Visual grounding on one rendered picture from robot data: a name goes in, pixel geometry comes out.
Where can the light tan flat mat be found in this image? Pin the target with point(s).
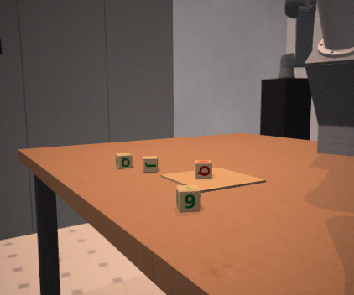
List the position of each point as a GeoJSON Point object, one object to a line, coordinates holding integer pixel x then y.
{"type": "Point", "coordinates": [221, 179]}

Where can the cream toy letter block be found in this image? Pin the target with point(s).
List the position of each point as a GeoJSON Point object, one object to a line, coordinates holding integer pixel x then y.
{"type": "Point", "coordinates": [150, 164]}
{"type": "Point", "coordinates": [123, 160]}
{"type": "Point", "coordinates": [188, 198]}
{"type": "Point", "coordinates": [203, 169]}

